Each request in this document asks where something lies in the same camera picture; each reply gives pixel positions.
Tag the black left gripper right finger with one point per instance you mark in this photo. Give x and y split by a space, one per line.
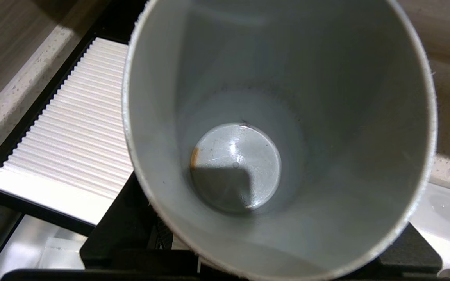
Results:
408 255

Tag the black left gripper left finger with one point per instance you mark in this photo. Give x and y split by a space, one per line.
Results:
131 249

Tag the grey plastic cup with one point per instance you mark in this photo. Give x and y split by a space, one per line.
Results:
326 117

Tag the white ceramic sink basin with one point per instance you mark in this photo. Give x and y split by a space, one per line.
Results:
447 222

